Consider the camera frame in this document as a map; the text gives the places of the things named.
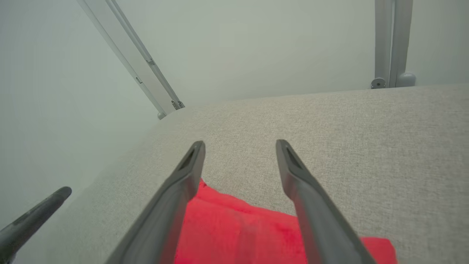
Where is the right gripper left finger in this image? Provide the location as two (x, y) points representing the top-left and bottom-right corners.
(106, 141), (206, 264)

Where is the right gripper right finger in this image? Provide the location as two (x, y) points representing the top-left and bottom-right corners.
(276, 139), (378, 264)

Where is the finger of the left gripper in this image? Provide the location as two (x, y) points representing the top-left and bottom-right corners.
(0, 186), (72, 264)

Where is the red jersey with black number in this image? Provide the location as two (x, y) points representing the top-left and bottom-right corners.
(174, 179), (398, 264)

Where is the upright grey metal post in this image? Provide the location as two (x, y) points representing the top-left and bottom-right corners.
(370, 0), (417, 89)

